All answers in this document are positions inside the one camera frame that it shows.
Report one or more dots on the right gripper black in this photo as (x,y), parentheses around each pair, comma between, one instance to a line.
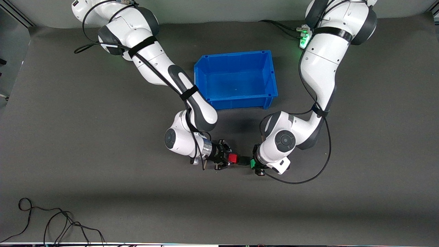
(217,151)

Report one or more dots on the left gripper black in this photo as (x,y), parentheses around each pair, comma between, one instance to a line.
(255,151)

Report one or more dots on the small green cube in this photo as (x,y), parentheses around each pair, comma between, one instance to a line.
(252,163)

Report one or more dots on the small red cube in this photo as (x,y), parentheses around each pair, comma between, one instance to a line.
(233,158)

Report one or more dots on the small black cube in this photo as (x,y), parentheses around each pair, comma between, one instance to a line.
(244,161)

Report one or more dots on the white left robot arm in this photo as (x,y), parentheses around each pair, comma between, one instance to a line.
(322,72)

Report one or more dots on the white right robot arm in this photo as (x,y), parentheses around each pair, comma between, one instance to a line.
(151,65)

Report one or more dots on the blue plastic storage bin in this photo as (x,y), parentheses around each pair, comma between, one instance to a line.
(236,82)

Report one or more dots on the dark grey table mat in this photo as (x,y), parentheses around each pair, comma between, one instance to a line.
(68,154)

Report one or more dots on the dark metal frame rail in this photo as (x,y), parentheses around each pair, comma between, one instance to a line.
(20,15)

